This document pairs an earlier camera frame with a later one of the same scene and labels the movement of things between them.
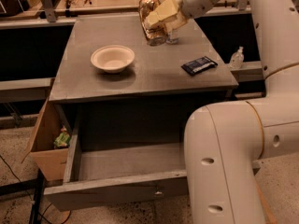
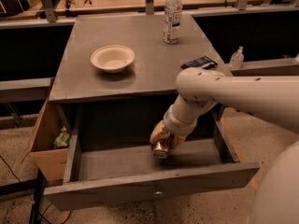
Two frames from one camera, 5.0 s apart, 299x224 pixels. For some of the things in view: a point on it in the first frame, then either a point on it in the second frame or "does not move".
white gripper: [195, 1] → [177, 126]
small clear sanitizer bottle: [237, 59] does not move
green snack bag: [63, 139] does not move
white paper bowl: [112, 58] does not move
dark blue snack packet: [196, 66] does not move
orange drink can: [155, 35] → [160, 148]
